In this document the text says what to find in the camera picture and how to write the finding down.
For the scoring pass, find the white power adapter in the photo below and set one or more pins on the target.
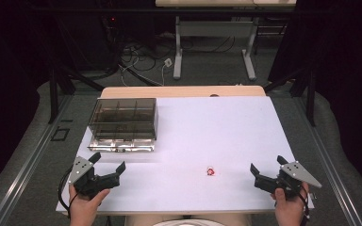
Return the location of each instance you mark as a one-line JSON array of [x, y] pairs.
[[167, 62]]

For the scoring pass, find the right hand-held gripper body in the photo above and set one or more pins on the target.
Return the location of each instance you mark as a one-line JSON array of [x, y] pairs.
[[287, 179]]

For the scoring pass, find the person's right hand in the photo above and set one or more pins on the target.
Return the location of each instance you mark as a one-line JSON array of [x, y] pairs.
[[290, 205]]

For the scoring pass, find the white table mat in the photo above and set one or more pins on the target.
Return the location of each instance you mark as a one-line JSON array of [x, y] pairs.
[[201, 141]]

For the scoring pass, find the small red and white figure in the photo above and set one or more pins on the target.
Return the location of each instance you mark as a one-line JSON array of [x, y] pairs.
[[210, 171]]

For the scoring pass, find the white-legged desk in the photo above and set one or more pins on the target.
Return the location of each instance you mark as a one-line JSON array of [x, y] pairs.
[[213, 31]]

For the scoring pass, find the smoked clear drawer box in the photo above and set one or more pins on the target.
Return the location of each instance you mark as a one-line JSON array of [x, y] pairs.
[[124, 124]]

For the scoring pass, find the person's left hand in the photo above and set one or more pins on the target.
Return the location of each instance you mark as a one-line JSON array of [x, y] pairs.
[[85, 207]]

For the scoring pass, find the black metal stand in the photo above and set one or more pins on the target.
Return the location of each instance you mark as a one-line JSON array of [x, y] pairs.
[[301, 84], [62, 84]]

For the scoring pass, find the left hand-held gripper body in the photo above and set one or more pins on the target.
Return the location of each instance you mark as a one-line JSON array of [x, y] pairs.
[[86, 175]]

